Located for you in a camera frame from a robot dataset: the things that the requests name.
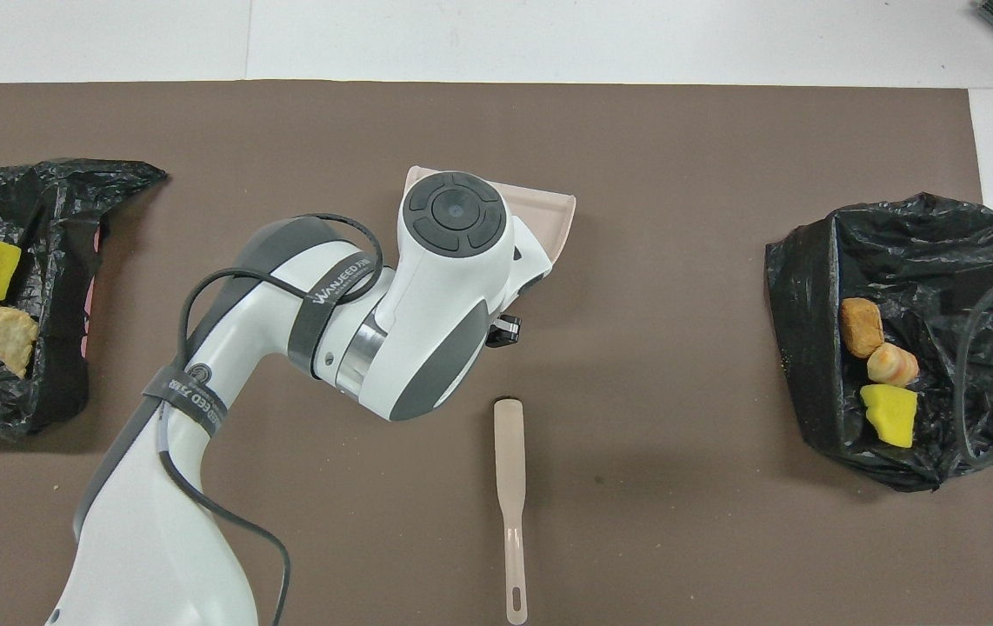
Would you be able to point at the beige plastic dustpan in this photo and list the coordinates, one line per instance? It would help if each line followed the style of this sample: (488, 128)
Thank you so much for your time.
(544, 217)

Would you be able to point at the beige brush with black bristles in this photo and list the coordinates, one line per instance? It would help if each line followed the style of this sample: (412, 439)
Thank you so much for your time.
(509, 452)

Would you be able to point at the brown oval bread roll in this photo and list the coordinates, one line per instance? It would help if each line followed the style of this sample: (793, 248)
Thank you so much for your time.
(861, 326)

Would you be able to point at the yellow sponge with green side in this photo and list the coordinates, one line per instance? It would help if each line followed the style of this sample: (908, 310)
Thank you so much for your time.
(889, 416)

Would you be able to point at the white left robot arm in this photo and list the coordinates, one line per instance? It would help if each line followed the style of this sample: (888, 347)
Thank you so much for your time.
(427, 304)

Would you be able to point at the black bag lined pink bin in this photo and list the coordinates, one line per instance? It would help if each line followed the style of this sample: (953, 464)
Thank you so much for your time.
(53, 348)

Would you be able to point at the brown table mat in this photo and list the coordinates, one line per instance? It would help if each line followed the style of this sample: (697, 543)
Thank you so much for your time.
(636, 139)

